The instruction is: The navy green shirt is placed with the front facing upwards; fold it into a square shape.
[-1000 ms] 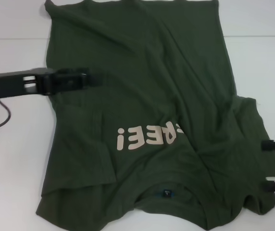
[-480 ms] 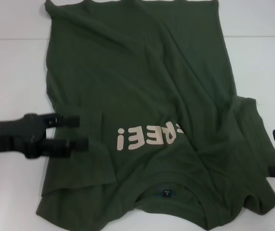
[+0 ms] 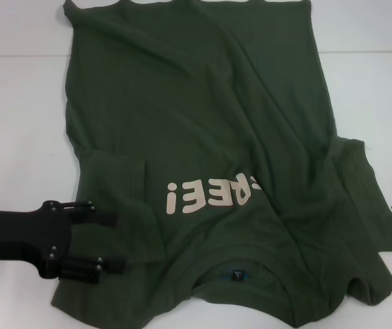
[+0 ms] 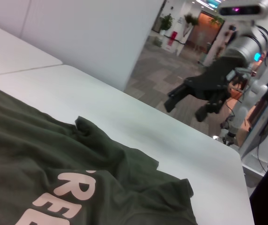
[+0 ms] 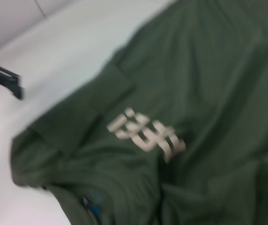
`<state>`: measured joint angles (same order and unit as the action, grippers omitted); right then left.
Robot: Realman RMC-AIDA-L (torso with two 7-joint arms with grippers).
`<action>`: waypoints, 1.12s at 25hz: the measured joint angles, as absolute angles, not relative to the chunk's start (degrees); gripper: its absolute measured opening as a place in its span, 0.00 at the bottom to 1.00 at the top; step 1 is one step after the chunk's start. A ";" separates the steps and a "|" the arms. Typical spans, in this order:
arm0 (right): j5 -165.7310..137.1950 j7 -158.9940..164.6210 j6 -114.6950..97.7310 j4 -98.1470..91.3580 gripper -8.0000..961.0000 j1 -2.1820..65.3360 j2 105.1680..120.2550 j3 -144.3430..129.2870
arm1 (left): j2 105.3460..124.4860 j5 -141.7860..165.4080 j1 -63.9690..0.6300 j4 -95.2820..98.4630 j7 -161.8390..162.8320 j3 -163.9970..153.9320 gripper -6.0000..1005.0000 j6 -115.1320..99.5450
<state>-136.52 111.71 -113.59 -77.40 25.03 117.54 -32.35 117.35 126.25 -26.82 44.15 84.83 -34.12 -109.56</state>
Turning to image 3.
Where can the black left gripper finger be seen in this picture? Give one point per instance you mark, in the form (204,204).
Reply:
(79,269)
(93,219)

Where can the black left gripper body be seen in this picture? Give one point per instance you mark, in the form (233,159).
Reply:
(18,233)

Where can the dark green t-shirt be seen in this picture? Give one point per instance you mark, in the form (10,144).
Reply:
(182,103)

